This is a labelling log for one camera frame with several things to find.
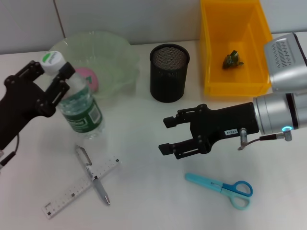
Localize silver ballpoint pen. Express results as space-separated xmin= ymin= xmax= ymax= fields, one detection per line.
xmin=74 ymin=144 xmax=111 ymax=206

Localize pink peach ball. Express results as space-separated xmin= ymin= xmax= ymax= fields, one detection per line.
xmin=74 ymin=67 xmax=99 ymax=93

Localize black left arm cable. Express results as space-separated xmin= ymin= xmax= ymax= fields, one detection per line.
xmin=0 ymin=134 xmax=20 ymax=171

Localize clear plastic ruler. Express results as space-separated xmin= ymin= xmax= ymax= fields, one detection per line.
xmin=42 ymin=155 xmax=122 ymax=220

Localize yellow plastic storage bin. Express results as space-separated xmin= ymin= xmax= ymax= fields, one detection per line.
xmin=200 ymin=0 xmax=279 ymax=97

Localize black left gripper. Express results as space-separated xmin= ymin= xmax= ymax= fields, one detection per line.
xmin=0 ymin=60 xmax=76 ymax=150

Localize blue scissors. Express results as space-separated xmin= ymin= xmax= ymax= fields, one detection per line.
xmin=184 ymin=172 xmax=254 ymax=211

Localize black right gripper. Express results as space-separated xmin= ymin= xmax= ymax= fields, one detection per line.
xmin=158 ymin=102 xmax=260 ymax=161

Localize green plastic wrapper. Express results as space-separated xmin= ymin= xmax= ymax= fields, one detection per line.
xmin=222 ymin=49 xmax=245 ymax=70

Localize translucent green glass fruit plate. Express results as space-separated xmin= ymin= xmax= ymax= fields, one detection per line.
xmin=47 ymin=30 xmax=142 ymax=101

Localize clear water bottle green label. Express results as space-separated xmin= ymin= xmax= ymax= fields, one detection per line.
xmin=41 ymin=50 xmax=106 ymax=140

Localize black mesh pen cup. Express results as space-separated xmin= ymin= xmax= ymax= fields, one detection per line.
xmin=149 ymin=44 xmax=190 ymax=104

